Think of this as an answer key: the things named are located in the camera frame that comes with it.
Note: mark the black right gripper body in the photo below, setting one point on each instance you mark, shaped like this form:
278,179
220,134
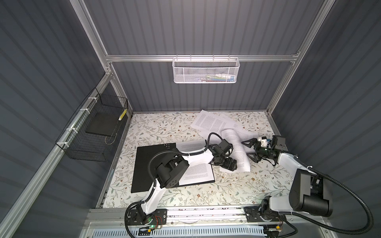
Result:
262,152

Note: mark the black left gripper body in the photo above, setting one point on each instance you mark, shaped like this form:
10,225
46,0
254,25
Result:
222,160

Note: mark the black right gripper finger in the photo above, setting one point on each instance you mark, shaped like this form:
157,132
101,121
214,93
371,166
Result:
251,143
254,157

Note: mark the printed paper sheet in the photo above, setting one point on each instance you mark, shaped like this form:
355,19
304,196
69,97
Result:
239,154
206,122
199,170
245,135

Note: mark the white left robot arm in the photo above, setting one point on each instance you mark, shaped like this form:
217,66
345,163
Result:
166,168

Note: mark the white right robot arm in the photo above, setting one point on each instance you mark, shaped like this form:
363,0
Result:
310,192

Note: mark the floral patterned table mat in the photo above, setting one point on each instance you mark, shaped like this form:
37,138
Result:
228,189

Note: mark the printed paper sheet back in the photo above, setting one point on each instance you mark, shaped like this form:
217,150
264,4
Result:
206,122

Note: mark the pens in white basket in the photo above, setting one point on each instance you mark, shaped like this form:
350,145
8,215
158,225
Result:
217,78

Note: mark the yellow green marker pen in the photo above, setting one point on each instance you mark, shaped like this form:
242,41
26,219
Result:
123,114

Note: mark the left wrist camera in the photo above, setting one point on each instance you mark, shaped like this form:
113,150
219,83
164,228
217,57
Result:
225,147

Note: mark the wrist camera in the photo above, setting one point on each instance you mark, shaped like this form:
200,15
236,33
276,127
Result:
225,147
276,143

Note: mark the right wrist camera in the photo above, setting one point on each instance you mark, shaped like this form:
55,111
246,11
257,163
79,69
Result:
276,143

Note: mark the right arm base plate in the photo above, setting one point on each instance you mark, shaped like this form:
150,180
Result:
259,214

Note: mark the white ventilated front rail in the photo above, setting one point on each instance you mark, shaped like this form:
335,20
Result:
198,232

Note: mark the white wire mesh basket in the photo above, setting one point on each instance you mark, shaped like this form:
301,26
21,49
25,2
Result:
185,70

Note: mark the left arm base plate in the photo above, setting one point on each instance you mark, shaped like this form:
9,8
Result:
137,217

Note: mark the black wire basket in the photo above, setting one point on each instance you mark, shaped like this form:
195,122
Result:
95,132

